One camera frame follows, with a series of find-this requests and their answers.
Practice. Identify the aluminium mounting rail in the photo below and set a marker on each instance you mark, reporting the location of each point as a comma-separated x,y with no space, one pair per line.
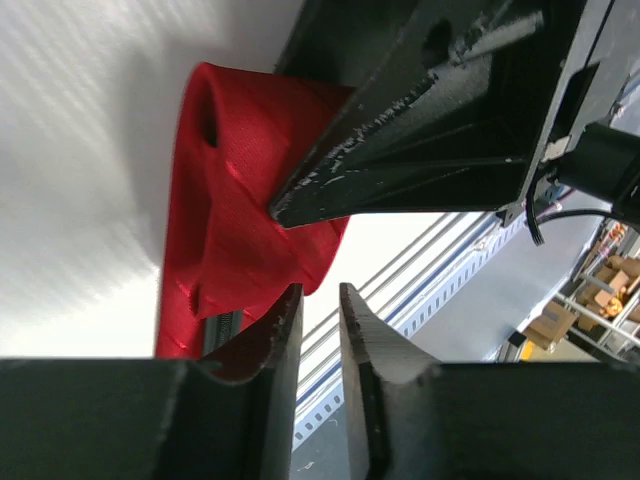
385,257

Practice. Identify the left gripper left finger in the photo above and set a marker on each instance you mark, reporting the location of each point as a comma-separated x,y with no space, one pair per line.
229,415

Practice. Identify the red necktie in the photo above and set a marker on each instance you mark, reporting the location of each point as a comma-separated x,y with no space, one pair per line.
239,137

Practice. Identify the white slotted cable duct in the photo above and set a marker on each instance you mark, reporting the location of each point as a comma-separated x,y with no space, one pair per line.
315,405

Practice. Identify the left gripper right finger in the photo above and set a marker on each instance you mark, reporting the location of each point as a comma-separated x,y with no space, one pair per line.
410,416

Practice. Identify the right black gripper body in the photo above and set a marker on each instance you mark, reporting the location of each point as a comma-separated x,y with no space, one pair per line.
595,125

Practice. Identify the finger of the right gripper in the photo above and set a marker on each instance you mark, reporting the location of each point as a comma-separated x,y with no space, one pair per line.
425,140

